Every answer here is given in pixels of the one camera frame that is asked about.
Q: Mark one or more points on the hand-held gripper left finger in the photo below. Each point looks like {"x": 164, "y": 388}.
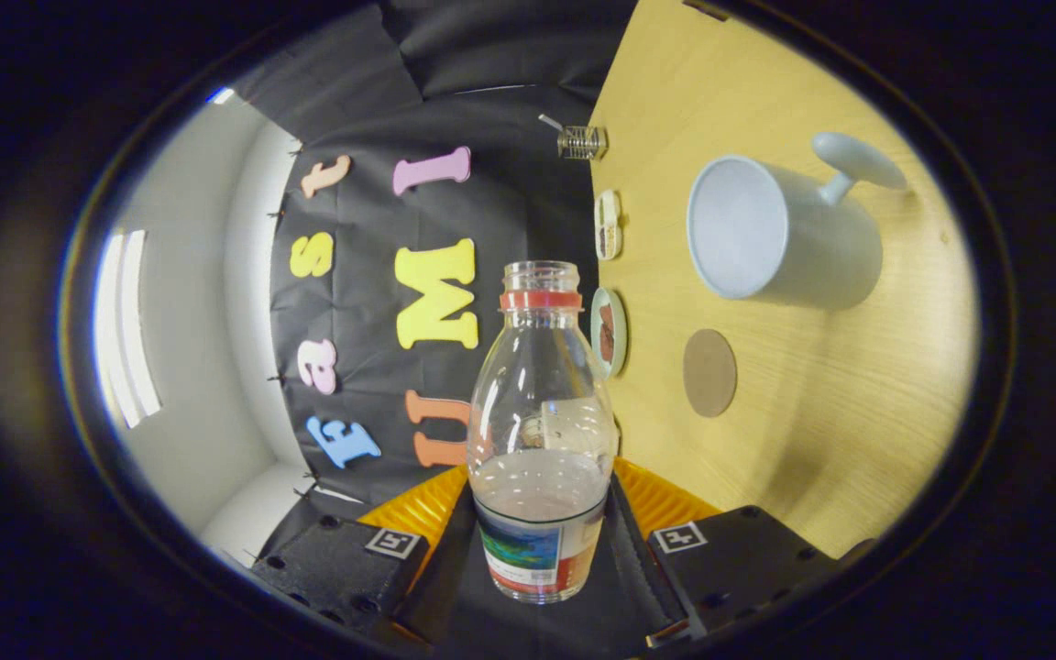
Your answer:
{"x": 345, "y": 568}

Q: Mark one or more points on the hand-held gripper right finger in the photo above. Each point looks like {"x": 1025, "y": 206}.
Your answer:
{"x": 739, "y": 559}

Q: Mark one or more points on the round brown coaster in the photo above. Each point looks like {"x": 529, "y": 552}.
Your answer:
{"x": 709, "y": 373}

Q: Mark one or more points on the clear plastic juice bottle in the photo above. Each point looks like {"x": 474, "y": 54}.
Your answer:
{"x": 542, "y": 458}

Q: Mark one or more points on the white cup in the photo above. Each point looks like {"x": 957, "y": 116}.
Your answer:
{"x": 812, "y": 247}

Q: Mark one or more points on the wooden table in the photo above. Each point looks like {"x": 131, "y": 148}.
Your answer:
{"x": 858, "y": 412}

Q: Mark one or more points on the brown meat slice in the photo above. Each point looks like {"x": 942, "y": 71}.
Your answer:
{"x": 607, "y": 346}
{"x": 607, "y": 318}

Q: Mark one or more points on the pale green plate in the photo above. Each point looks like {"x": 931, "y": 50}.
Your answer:
{"x": 620, "y": 330}

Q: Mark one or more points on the long ceiling light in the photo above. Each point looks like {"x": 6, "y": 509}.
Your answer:
{"x": 125, "y": 330}

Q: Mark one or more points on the small divided white dish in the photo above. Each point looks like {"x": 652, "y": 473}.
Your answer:
{"x": 608, "y": 225}

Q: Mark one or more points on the small glass jar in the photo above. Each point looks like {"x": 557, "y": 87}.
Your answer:
{"x": 583, "y": 143}

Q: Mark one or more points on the black backdrop cloth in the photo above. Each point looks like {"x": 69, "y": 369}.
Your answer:
{"x": 491, "y": 119}

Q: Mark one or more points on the white spoon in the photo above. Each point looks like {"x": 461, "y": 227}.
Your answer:
{"x": 550, "y": 121}

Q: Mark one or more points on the small ceiling light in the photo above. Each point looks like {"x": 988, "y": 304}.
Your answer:
{"x": 221, "y": 94}

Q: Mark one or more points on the black table clamp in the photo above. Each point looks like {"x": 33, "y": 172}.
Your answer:
{"x": 707, "y": 7}

